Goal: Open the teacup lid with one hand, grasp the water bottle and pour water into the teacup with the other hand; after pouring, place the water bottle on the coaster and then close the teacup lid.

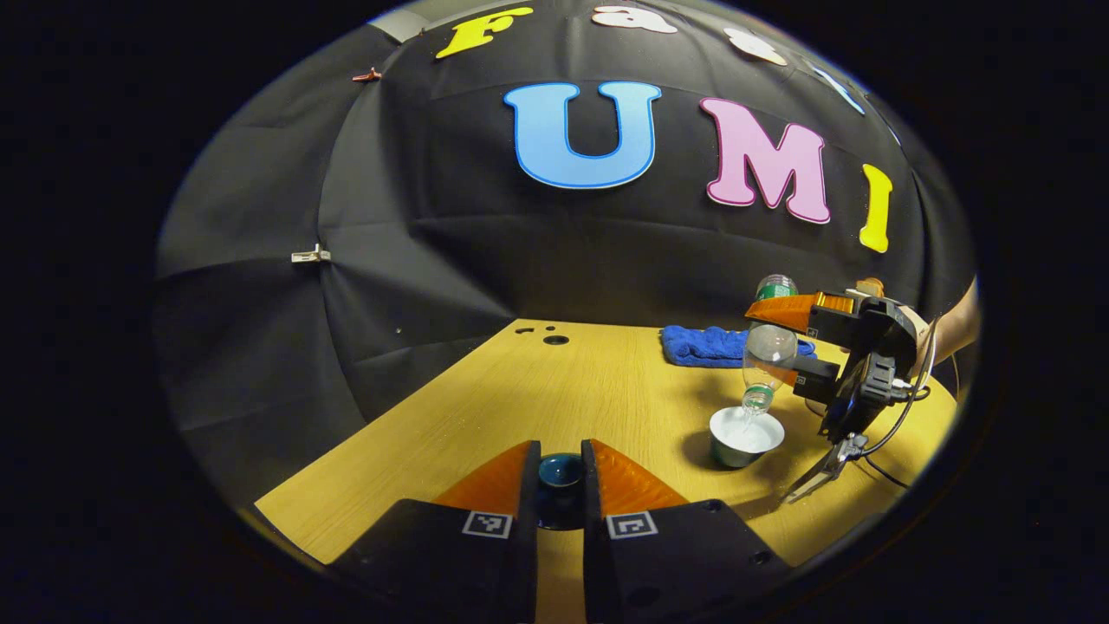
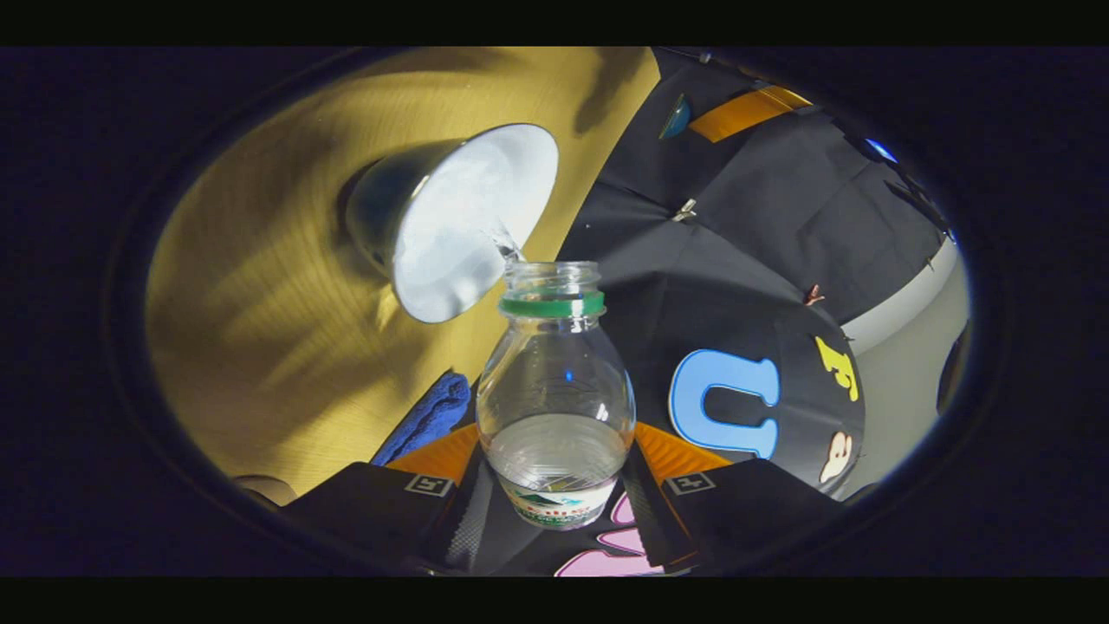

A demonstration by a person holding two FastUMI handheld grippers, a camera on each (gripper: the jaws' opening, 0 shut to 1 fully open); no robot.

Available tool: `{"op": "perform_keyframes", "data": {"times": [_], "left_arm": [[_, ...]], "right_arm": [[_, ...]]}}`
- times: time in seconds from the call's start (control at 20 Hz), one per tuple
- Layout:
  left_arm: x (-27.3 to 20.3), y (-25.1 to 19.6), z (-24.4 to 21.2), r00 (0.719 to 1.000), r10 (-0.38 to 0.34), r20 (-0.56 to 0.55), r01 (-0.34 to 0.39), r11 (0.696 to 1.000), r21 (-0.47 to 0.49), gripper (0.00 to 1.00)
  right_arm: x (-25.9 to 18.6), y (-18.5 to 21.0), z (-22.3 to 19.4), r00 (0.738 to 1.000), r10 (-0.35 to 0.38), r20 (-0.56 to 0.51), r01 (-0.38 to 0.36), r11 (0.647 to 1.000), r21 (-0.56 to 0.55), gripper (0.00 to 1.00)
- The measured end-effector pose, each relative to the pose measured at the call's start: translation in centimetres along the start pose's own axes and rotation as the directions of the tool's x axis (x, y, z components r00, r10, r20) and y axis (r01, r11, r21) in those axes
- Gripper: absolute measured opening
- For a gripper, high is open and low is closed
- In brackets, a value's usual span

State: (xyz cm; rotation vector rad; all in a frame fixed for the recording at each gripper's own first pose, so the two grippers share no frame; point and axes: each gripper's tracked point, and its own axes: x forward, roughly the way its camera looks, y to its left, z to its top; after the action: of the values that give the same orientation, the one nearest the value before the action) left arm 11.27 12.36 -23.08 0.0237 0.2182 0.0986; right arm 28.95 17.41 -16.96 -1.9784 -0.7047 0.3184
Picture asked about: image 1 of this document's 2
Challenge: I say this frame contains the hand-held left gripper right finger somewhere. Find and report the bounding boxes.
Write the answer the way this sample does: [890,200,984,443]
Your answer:
[580,439,794,624]

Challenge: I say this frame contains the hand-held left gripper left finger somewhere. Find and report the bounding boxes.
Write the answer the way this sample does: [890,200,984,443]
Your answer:
[334,440,542,624]

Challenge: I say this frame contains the clear plastic water bottle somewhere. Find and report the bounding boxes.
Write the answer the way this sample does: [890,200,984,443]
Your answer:
[741,274,800,417]

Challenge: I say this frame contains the white teacup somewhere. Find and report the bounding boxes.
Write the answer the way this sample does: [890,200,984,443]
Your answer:
[709,406,786,469]

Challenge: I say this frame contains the blue folded towel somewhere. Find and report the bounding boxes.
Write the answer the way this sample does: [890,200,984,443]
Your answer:
[660,325,817,369]

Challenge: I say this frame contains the black backdrop cloth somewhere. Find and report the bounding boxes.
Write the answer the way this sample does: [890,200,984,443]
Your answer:
[154,0,976,512]

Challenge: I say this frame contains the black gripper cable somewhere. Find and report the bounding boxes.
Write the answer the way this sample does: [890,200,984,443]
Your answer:
[858,316,942,491]

